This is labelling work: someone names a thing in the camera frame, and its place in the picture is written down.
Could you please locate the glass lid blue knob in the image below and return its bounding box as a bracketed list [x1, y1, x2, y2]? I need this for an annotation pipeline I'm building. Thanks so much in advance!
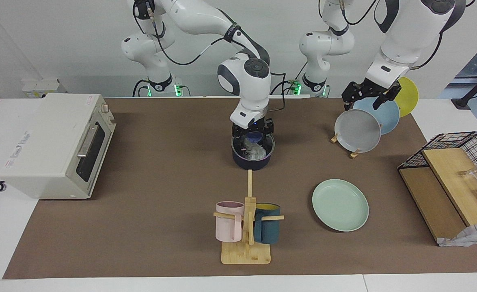
[232, 132, 275, 161]

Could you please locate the white vermicelli bundle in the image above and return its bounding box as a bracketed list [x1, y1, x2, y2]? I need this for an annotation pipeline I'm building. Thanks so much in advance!
[240, 142, 267, 159]

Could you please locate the light blue plate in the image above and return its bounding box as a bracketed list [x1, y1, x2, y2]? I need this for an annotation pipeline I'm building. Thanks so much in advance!
[352, 99, 400, 135]

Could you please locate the grey plate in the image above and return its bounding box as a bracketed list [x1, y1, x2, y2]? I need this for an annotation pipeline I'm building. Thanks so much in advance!
[335, 109, 382, 153]

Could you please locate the yellow plate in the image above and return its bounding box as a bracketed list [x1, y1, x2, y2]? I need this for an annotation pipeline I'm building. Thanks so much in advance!
[393, 77, 419, 118]

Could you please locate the wooden plate rack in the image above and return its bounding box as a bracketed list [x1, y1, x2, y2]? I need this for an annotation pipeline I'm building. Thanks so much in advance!
[330, 133, 361, 159]

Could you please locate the light green plate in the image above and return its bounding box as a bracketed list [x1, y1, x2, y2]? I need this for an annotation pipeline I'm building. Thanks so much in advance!
[312, 179, 369, 232]

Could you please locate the pink mug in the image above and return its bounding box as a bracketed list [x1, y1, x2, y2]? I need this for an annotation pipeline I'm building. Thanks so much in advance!
[216, 201, 245, 243]

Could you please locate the dark teal mug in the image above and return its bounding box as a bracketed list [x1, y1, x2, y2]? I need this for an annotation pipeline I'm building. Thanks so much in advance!
[254, 203, 281, 245]

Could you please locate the black clamp stand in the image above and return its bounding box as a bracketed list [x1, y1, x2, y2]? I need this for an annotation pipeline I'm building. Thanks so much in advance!
[451, 65, 477, 108]

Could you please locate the brown table mat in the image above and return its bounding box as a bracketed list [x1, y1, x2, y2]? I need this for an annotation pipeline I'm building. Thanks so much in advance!
[3, 97, 477, 279]

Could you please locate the wooden mug tree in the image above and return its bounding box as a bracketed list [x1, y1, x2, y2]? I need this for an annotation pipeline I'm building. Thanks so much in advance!
[213, 170, 285, 265]

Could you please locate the clear glass cup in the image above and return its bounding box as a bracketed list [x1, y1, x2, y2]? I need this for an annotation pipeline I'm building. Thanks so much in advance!
[460, 168, 477, 188]

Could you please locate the beige toaster oven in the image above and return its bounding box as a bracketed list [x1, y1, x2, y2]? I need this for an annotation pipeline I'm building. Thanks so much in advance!
[0, 94, 117, 200]

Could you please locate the black pot purple handle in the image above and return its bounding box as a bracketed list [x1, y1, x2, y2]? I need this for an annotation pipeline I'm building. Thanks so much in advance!
[231, 134, 276, 171]

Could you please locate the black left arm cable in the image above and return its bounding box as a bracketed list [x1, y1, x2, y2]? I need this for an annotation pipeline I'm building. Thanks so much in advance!
[319, 0, 476, 70]

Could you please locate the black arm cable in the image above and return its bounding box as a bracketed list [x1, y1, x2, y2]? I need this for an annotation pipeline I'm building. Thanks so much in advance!
[132, 0, 288, 115]
[319, 0, 476, 70]

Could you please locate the wire and wood shelf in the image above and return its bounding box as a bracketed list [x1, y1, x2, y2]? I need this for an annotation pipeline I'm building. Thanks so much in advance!
[398, 131, 477, 247]

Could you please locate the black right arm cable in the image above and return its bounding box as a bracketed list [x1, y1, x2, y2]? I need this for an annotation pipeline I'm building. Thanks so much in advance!
[132, 0, 288, 115]

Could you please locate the white wall socket box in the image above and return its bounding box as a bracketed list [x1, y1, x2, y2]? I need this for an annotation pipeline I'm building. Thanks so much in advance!
[21, 79, 61, 98]

